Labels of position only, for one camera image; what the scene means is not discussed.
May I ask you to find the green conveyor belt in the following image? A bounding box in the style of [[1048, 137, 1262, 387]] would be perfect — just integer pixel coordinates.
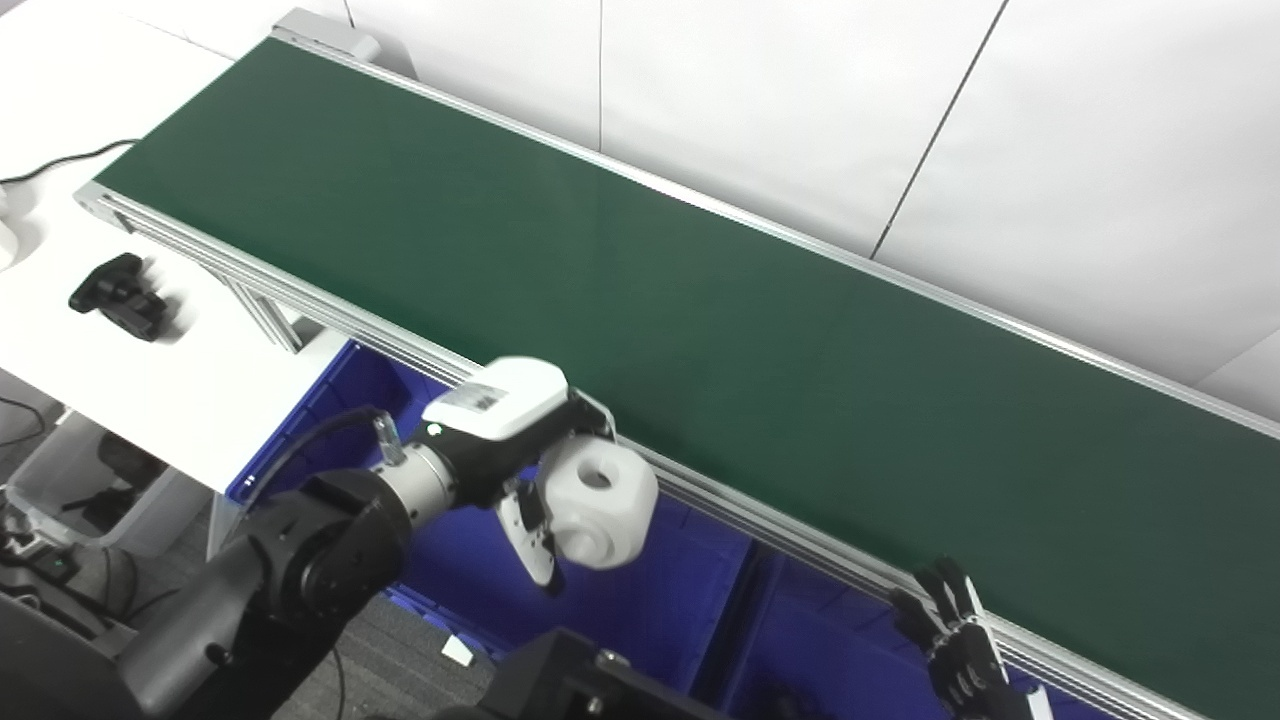
[[73, 8, 1280, 720], [95, 38, 1280, 720]]

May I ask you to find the white hexagonal part with hole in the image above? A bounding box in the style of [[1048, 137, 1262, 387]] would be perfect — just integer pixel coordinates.
[[538, 437, 660, 571]]

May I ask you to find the black bracket part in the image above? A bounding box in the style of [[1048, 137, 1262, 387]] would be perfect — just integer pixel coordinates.
[[68, 252, 169, 343]]

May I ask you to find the black power cable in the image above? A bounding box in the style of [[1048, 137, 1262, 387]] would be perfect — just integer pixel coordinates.
[[0, 139, 141, 187]]

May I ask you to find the black robot torso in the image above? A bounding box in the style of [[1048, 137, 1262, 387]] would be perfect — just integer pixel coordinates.
[[420, 628, 736, 720]]

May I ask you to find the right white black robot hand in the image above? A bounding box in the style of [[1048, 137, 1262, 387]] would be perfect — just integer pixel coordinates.
[[890, 557, 1051, 720]]

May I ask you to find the grey conveyor motor housing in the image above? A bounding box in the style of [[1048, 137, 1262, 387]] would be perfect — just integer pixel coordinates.
[[272, 8, 418, 79]]

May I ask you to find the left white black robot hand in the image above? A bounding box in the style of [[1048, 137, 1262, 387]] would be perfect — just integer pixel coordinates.
[[420, 356, 618, 598]]

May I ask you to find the blue plastic bin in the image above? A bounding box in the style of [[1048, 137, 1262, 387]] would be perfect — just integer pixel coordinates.
[[700, 545, 1121, 720], [225, 340, 751, 691]]

